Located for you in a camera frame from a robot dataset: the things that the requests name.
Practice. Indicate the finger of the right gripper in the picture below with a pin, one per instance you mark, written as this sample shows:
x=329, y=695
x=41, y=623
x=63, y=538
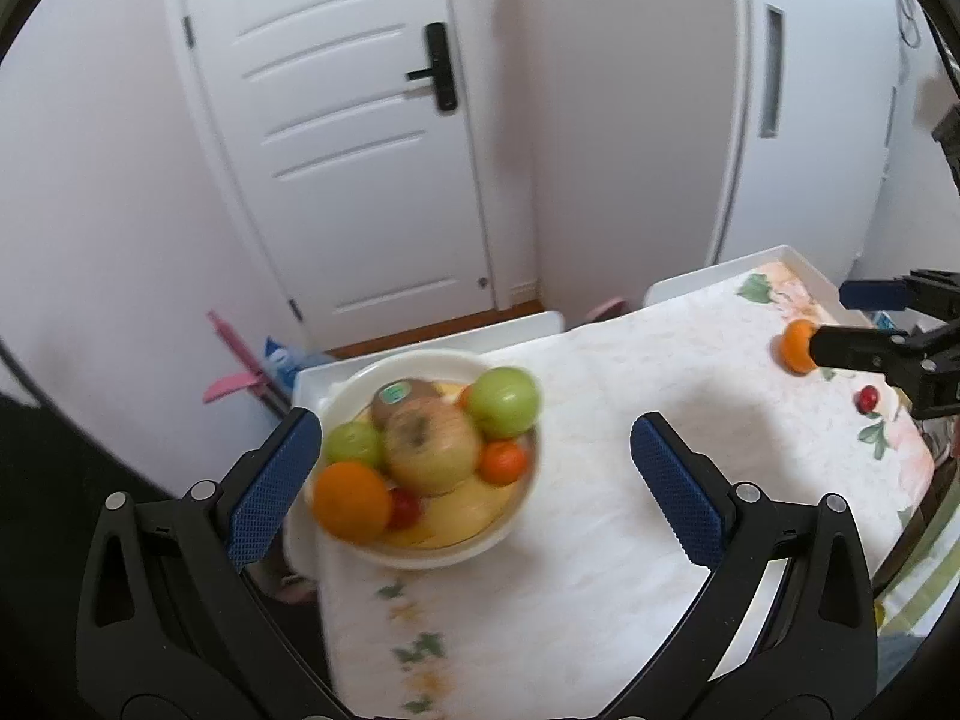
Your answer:
x=929, y=292
x=869, y=350

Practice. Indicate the blue water bottle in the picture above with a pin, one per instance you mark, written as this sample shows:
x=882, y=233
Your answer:
x=284, y=363

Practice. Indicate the large green apple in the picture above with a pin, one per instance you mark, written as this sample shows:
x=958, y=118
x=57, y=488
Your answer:
x=505, y=402

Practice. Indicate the black door handle lock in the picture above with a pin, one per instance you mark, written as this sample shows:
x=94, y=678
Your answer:
x=439, y=69

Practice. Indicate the cherry tomato near plate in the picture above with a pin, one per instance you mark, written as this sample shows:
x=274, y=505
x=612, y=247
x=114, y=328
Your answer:
x=406, y=510

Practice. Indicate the smaller green apple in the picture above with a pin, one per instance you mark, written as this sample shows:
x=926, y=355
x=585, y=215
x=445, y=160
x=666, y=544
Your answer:
x=358, y=441

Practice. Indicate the orange mandarin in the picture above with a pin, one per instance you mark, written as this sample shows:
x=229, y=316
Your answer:
x=503, y=463

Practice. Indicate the orange behind apple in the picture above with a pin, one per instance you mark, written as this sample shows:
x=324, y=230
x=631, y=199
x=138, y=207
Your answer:
x=352, y=502

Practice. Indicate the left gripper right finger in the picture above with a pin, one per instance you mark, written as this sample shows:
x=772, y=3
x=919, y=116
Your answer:
x=783, y=626

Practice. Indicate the cream plate with duck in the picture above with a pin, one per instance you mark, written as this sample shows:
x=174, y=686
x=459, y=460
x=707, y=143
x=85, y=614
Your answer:
x=453, y=527

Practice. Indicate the yellow-brown apple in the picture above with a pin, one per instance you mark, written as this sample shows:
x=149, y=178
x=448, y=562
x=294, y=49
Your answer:
x=430, y=447

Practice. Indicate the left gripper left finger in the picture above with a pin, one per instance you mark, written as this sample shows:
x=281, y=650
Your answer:
x=169, y=625

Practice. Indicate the white wardrobe door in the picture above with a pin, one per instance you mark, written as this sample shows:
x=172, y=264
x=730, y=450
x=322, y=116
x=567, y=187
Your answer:
x=821, y=93

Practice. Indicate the mandarin at right edge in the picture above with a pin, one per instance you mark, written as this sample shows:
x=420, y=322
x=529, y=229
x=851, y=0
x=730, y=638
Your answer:
x=794, y=348

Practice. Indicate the brown kiwi with sticker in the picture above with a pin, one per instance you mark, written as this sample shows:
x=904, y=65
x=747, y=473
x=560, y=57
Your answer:
x=391, y=396

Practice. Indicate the cherry tomato at right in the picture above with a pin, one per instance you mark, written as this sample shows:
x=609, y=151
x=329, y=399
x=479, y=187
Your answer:
x=867, y=399

